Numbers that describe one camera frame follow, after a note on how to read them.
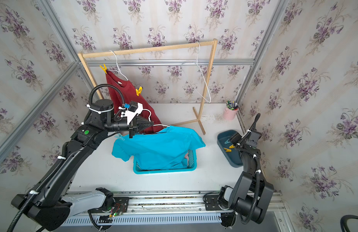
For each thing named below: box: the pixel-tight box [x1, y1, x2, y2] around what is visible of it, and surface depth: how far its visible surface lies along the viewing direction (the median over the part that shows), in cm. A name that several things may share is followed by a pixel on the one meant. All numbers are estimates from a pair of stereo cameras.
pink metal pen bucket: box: [223, 98, 240, 121], surface depth 107 cm
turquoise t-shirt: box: [111, 126, 206, 170], surface depth 74 cm
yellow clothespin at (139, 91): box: [135, 86, 143, 97], surface depth 66 cm
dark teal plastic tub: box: [216, 129, 244, 168], surface depth 95 cm
